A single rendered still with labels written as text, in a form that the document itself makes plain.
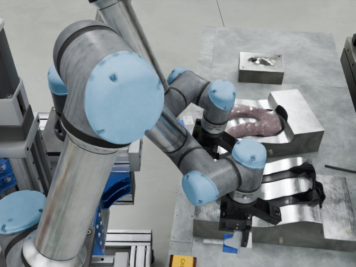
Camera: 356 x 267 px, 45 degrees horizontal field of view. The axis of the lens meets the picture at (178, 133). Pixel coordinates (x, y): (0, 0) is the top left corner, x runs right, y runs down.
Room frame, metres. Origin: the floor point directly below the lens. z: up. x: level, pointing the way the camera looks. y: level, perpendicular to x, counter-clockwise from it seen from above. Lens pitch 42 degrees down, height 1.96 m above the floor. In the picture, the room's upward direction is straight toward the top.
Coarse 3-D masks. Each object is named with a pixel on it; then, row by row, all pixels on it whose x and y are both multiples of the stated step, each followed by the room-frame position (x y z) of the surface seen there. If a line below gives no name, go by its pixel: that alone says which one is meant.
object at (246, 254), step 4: (224, 236) 0.69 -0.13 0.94; (228, 236) 0.69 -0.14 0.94; (232, 236) 0.69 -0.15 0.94; (204, 240) 0.68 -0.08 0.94; (208, 240) 0.68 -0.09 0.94; (212, 240) 0.68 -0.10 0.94; (216, 240) 0.68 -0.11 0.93; (248, 240) 0.66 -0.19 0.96; (216, 244) 0.67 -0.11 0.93; (220, 244) 0.67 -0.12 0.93; (224, 244) 0.66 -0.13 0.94; (248, 244) 0.65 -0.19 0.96; (224, 248) 0.65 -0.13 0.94; (228, 248) 0.65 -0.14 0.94; (232, 248) 0.65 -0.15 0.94; (236, 248) 0.65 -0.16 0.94; (248, 248) 0.64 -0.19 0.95; (228, 252) 0.65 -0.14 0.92; (232, 252) 0.65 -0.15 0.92; (236, 252) 0.65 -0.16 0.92; (244, 252) 0.64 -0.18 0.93; (248, 252) 0.64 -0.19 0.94; (240, 256) 0.64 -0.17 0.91; (244, 256) 0.64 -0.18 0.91; (248, 256) 0.64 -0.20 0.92
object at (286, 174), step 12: (288, 168) 0.96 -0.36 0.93; (300, 168) 0.95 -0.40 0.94; (312, 168) 0.94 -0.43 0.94; (264, 180) 0.95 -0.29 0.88; (276, 180) 0.93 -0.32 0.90; (312, 180) 0.89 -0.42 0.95; (300, 192) 0.84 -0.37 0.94; (312, 192) 0.85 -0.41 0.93; (276, 204) 0.83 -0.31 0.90; (288, 204) 0.82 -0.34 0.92
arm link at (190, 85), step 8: (176, 72) 0.98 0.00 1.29; (184, 72) 0.98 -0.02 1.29; (192, 72) 0.99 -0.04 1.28; (168, 80) 0.96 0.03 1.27; (176, 80) 0.95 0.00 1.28; (184, 80) 0.94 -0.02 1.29; (192, 80) 0.95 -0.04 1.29; (200, 80) 0.95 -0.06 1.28; (184, 88) 0.91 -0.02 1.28; (192, 88) 0.93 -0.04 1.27; (200, 88) 0.93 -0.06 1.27; (192, 96) 0.91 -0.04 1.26; (200, 96) 0.91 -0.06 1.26
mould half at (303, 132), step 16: (272, 96) 1.37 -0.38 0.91; (288, 96) 1.37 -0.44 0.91; (192, 112) 1.33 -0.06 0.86; (288, 112) 1.27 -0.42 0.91; (304, 112) 1.27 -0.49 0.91; (288, 128) 1.19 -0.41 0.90; (304, 128) 1.18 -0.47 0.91; (320, 128) 1.18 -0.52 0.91; (272, 144) 1.13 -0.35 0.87; (288, 144) 1.14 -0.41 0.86; (304, 144) 1.16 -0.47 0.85
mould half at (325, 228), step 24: (264, 168) 0.99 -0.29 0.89; (264, 192) 0.89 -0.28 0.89; (288, 192) 0.86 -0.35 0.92; (336, 192) 0.91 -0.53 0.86; (216, 216) 0.79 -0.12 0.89; (288, 216) 0.77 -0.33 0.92; (312, 216) 0.76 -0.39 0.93; (336, 216) 0.82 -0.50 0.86; (264, 240) 0.76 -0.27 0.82; (288, 240) 0.75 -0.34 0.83; (312, 240) 0.74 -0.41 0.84; (336, 240) 0.73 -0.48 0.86
